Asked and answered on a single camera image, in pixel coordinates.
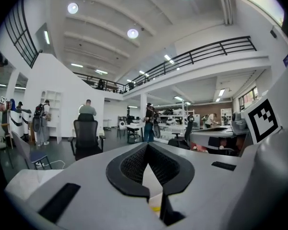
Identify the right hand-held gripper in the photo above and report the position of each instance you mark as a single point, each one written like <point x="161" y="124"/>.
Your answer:
<point x="273" y="171"/>

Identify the long white desk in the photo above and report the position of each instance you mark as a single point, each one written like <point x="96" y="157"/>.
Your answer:
<point x="211" y="134"/>

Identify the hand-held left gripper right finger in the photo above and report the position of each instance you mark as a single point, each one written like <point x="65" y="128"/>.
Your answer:
<point x="206" y="195"/>

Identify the black metal railing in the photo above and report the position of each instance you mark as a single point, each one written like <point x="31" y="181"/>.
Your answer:
<point x="235" y="40"/>

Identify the round ceiling lamp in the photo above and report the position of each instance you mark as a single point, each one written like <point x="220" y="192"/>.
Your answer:
<point x="72" y="8"/>
<point x="132" y="33"/>

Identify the white shelf unit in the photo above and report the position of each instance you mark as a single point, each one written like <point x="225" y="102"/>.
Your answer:
<point x="53" y="99"/>

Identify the blue seat chair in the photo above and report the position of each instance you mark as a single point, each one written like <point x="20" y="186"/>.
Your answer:
<point x="38" y="156"/>

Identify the black mesh office chair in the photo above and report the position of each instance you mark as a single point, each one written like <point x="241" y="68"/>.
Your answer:
<point x="86" y="133"/>
<point x="188" y="128"/>

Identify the white shelving rack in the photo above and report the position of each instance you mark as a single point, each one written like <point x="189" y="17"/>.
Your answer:
<point x="183" y="111"/>

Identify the white and black machine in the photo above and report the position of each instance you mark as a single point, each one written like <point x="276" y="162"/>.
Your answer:
<point x="19" y="121"/>

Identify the blue wall sign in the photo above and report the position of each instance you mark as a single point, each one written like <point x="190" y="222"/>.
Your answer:
<point x="287" y="60"/>

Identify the white table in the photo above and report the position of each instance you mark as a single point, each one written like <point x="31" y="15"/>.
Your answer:
<point x="135" y="126"/>

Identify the white round-back chair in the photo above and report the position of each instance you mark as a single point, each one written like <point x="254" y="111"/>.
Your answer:
<point x="122" y="124"/>

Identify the clear plastic box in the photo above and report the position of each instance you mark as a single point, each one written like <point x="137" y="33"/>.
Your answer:
<point x="156" y="201"/>

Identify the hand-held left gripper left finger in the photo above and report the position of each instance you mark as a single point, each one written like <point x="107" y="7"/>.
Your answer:
<point x="86" y="200"/>

